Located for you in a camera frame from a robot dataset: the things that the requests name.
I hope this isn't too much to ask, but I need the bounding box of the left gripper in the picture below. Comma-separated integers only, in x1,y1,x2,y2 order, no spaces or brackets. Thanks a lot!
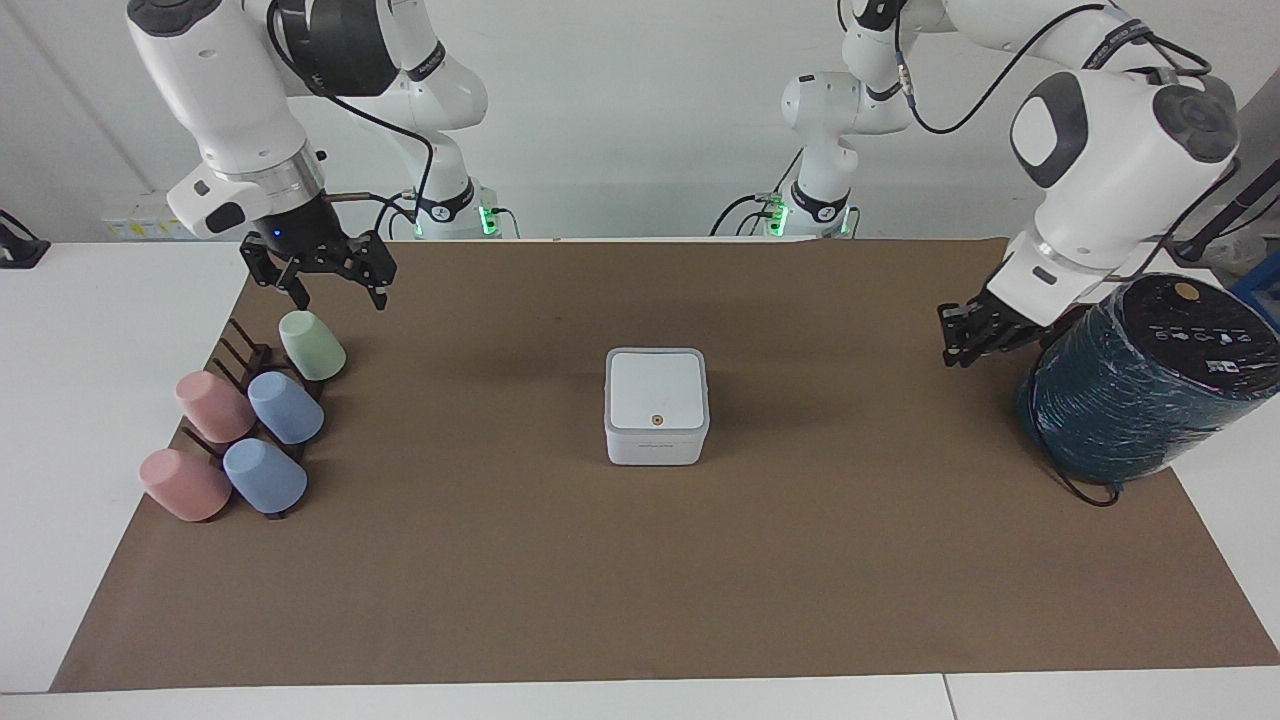
937,288,1047,370

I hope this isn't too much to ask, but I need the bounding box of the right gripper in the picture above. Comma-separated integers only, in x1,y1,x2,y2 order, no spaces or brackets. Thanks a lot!
240,192,399,312

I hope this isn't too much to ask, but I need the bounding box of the white square trash can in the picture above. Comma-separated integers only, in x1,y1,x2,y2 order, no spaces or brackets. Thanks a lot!
604,347,711,467

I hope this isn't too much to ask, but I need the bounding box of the green cup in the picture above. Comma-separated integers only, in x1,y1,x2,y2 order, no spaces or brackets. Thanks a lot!
278,310,348,382

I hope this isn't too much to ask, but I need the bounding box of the brown cup rack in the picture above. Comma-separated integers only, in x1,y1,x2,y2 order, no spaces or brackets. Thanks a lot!
180,318,327,521

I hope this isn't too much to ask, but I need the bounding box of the blue cup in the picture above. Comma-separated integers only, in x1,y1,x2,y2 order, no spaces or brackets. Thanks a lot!
247,371,326,446
222,438,309,515

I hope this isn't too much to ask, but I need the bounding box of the pink cup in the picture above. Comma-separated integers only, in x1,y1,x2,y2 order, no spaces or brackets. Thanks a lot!
175,371,257,445
139,449,233,523

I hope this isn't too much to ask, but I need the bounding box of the black stand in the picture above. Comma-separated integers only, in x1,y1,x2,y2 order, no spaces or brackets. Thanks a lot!
1172,160,1280,264
0,209,52,270

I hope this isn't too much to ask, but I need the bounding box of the blue box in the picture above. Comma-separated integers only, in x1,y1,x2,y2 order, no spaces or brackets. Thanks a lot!
1228,274,1280,333

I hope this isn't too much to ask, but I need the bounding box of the black cable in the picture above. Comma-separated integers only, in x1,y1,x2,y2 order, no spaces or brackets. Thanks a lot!
265,0,437,241
709,148,804,238
892,0,1216,137
1028,395,1123,509

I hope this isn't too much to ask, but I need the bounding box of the dark wrapped cable spool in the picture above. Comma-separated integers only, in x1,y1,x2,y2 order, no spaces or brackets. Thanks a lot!
1017,272,1280,487

